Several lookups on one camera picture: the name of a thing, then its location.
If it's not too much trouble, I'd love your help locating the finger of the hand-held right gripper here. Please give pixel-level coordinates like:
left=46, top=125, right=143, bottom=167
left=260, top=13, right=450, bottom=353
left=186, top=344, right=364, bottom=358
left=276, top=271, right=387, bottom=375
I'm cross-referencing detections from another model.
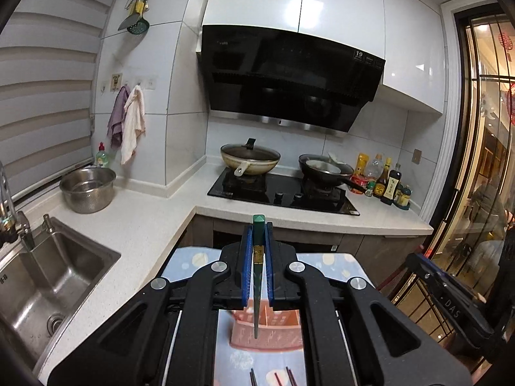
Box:
left=404, top=251, right=450, bottom=291

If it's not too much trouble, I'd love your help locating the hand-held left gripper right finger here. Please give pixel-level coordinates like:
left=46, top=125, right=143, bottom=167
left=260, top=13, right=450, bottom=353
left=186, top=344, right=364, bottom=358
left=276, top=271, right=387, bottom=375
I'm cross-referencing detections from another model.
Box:
left=263, top=222, right=471, bottom=386

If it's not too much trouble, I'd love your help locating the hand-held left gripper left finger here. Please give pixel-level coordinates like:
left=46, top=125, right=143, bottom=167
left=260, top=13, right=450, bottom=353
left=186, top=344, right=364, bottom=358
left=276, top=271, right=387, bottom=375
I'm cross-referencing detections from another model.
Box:
left=48, top=222, right=253, bottom=386

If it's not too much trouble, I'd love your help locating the green chopstick with gold band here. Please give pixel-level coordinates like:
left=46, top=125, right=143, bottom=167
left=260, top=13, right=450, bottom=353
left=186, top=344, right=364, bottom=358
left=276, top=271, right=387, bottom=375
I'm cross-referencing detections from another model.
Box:
left=251, top=214, right=266, bottom=339

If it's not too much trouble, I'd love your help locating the pink perforated utensil holder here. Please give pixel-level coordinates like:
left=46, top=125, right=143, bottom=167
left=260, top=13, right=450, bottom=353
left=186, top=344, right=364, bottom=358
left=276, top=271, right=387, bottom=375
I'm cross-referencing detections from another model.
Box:
left=229, top=301, right=303, bottom=350

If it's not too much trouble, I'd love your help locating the blue planet print tablecloth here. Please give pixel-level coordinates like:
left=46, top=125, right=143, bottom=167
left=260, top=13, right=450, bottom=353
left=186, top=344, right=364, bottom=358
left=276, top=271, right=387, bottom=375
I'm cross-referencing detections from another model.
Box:
left=161, top=245, right=377, bottom=386

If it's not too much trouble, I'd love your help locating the small teal bottle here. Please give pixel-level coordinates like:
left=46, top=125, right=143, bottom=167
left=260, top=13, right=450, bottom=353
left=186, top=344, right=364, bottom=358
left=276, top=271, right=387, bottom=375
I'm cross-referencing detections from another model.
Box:
left=396, top=185, right=412, bottom=210

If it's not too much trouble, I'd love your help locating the black gas stove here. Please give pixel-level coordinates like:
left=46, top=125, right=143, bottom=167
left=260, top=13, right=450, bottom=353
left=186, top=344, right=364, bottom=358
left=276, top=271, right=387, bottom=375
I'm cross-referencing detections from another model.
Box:
left=207, top=167, right=361, bottom=216

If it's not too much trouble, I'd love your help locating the dark soy sauce bottle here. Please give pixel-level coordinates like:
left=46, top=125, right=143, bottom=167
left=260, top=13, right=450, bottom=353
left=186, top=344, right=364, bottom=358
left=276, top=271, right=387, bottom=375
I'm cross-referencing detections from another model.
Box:
left=380, top=163, right=403, bottom=206

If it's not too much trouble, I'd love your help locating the brown sauce bottle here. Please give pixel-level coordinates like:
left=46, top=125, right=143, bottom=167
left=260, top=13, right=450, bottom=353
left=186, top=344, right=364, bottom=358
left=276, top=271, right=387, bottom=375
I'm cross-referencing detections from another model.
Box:
left=373, top=158, right=393, bottom=198

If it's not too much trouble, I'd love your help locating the clear cooking oil bottle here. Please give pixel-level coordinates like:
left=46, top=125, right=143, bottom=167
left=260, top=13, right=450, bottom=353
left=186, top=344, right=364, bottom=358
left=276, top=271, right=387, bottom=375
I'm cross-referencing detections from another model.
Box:
left=367, top=153, right=384, bottom=181

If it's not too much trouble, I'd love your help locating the beige wok with glass lid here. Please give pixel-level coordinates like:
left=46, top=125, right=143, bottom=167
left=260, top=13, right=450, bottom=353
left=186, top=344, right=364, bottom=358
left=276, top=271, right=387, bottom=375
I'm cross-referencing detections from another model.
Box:
left=220, top=138, right=281, bottom=178

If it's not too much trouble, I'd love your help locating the black frying pan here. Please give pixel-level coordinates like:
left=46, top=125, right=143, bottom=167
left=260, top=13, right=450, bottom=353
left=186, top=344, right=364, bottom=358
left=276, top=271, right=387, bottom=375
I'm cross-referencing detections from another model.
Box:
left=298, top=153, right=368, bottom=194

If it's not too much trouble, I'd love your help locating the steel colander bowl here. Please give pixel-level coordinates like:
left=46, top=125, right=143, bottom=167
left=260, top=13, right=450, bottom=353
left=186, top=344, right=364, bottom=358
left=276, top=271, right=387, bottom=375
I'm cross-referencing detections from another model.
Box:
left=60, top=168, right=117, bottom=215

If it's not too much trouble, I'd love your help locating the cream hanging towel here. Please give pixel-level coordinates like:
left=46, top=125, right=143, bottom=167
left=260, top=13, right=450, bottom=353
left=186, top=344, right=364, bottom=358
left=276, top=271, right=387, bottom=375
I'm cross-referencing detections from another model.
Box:
left=121, top=85, right=146, bottom=165

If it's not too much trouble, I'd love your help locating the green dish soap bottle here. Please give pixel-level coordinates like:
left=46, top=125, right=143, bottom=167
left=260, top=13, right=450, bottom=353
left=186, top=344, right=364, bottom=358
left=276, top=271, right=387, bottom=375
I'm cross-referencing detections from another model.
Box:
left=95, top=142, right=110, bottom=169

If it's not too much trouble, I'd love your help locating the stainless steel sink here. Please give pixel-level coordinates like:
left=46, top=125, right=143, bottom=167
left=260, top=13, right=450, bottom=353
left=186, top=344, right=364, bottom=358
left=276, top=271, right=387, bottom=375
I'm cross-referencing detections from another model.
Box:
left=0, top=215, right=122, bottom=364

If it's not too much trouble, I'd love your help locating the purple hanging towel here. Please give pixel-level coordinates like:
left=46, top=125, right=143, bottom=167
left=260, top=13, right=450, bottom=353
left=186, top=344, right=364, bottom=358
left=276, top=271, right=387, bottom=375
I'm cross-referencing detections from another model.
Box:
left=107, top=85, right=130, bottom=148

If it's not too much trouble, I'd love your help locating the black range hood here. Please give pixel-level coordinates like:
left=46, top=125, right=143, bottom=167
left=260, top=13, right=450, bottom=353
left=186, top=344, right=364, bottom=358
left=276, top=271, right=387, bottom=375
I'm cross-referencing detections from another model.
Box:
left=196, top=25, right=386, bottom=137

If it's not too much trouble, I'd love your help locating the chrome faucet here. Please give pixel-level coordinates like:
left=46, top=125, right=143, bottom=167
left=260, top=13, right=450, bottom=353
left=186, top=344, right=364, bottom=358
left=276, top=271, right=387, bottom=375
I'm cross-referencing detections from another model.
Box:
left=0, top=161, right=37, bottom=252

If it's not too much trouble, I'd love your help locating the black faucet filter attachment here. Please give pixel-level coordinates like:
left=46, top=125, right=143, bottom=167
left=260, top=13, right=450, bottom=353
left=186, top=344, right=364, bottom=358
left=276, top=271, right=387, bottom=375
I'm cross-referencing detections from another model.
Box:
left=0, top=209, right=19, bottom=246

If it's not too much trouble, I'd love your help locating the hanging green slotted ladle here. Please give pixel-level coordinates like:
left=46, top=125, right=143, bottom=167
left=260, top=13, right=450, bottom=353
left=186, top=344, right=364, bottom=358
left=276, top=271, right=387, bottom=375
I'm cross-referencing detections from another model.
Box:
left=126, top=0, right=150, bottom=35

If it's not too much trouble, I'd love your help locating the grey striped window blind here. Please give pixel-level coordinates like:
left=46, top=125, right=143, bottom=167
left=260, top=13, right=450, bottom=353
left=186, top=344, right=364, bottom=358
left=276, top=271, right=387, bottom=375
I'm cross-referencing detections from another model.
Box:
left=0, top=0, right=135, bottom=206

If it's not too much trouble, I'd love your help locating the hanging steel turner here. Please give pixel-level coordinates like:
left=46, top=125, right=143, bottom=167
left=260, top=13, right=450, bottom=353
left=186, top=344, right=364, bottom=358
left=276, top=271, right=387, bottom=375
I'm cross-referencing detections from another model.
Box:
left=118, top=0, right=145, bottom=31

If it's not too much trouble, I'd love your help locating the white glossy wall cabinet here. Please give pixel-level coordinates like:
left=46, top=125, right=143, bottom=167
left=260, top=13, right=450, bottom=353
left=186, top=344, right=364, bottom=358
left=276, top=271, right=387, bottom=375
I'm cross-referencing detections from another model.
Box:
left=201, top=0, right=453, bottom=114

